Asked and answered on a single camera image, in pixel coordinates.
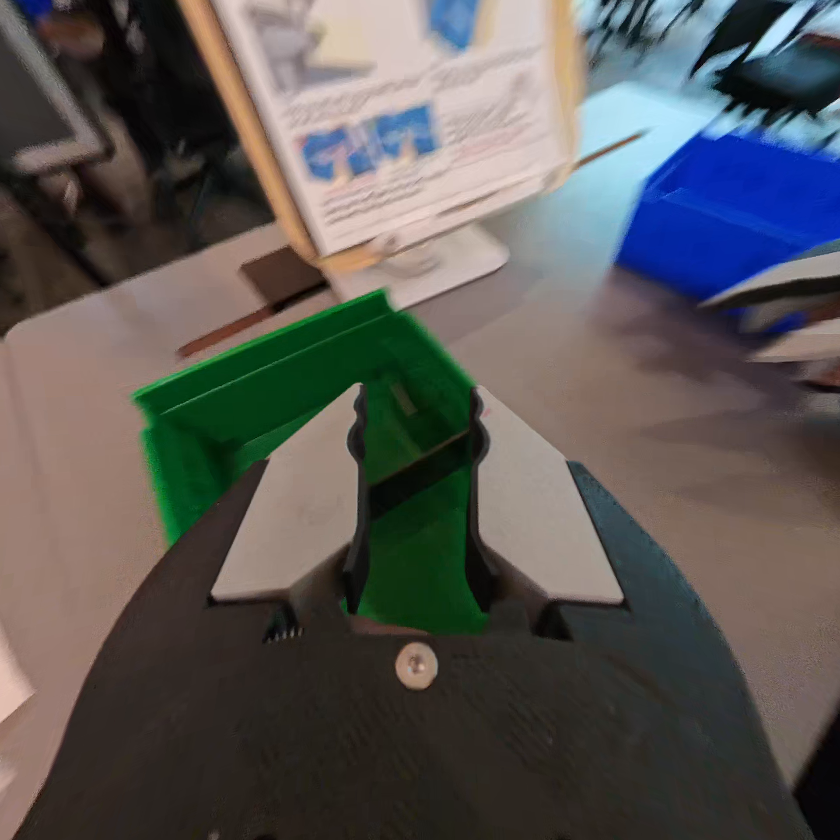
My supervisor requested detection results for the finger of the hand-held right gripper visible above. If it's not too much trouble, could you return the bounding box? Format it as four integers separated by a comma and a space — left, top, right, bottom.
748, 322, 840, 366
699, 239, 840, 312

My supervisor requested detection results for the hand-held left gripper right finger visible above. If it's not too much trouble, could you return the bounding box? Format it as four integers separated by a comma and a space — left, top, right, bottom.
465, 385, 626, 614

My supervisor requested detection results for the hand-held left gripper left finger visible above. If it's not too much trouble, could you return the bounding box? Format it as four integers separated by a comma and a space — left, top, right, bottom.
209, 382, 373, 616

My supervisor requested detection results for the green plastic bin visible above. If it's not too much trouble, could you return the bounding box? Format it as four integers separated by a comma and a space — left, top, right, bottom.
130, 289, 490, 636

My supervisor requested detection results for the blue plastic bin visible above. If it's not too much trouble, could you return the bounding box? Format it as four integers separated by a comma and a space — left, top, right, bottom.
613, 128, 840, 330

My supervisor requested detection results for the black office chair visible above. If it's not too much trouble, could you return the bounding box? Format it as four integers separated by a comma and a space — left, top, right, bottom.
689, 0, 840, 120

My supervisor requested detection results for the printed instruction sheet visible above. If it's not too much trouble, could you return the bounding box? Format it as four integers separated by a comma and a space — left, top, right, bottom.
213, 0, 569, 254

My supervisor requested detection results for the wooden display board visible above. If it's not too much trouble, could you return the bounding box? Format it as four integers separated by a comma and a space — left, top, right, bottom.
176, 0, 586, 274

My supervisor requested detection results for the grey framed panel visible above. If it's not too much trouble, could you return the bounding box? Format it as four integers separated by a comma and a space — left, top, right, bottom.
0, 0, 114, 175

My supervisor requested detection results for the dark table cable flap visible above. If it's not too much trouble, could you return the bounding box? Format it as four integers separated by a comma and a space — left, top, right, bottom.
239, 246, 329, 315

